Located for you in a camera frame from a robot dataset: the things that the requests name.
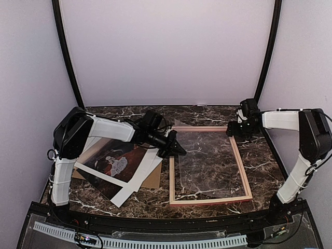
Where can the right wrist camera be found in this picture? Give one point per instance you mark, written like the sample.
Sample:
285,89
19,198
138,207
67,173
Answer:
240,116

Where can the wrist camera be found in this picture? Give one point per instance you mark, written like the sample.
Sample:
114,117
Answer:
171,135
240,116

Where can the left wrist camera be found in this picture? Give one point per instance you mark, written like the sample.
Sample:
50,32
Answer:
171,135

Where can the black front table rail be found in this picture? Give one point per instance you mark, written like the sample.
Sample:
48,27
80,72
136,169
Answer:
248,222

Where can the black corner post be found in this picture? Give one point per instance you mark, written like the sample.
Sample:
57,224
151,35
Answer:
65,52
269,49

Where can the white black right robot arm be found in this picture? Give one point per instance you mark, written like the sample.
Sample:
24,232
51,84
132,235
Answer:
312,124

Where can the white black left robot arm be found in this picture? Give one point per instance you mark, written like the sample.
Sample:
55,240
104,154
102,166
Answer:
80,130

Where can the left black corner post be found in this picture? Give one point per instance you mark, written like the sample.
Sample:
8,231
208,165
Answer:
65,52

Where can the white slotted cable duct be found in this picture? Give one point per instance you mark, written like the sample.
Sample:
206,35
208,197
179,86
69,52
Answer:
105,242

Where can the white photo mat board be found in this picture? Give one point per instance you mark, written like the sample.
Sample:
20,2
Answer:
117,159

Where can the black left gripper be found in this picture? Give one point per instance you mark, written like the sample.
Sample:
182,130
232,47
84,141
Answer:
170,149

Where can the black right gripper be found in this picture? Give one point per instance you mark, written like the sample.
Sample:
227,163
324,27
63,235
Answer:
233,130

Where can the clear acrylic sheet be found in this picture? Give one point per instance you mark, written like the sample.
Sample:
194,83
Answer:
205,160

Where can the light wooden picture frame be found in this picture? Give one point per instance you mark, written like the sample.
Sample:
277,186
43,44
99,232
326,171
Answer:
207,201

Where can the dark painting photo print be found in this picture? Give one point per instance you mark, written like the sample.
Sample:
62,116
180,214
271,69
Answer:
106,188

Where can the right black corner post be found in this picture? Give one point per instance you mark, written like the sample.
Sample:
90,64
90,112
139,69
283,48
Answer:
269,49

